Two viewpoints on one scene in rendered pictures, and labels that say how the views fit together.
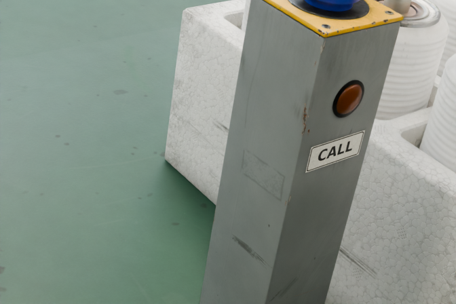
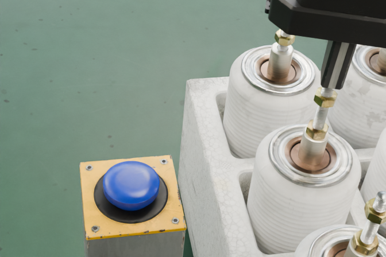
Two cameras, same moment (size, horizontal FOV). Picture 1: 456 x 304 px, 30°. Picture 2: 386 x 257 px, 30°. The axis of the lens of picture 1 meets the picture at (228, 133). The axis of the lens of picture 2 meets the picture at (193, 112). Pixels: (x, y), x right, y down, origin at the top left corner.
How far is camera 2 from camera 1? 0.40 m
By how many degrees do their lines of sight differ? 26
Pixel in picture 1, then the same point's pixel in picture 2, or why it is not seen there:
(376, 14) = (159, 221)
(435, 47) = (324, 207)
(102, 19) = (217, 22)
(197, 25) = (189, 98)
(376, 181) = not seen: outside the picture
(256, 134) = not seen: outside the picture
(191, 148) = (184, 187)
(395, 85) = (285, 227)
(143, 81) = not seen: hidden behind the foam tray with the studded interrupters
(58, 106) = (127, 107)
